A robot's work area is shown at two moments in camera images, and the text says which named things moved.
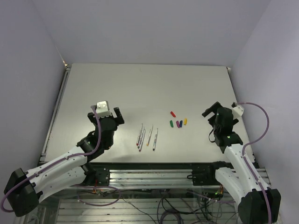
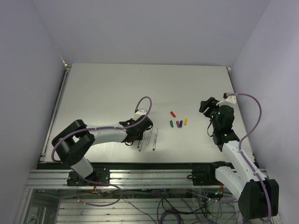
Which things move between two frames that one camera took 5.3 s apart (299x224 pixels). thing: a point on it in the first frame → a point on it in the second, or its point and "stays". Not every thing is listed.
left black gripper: x=119 y=119 → x=140 y=136
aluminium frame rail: x=153 y=179 stays
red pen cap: x=173 y=114 stays
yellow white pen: x=148 y=142 stays
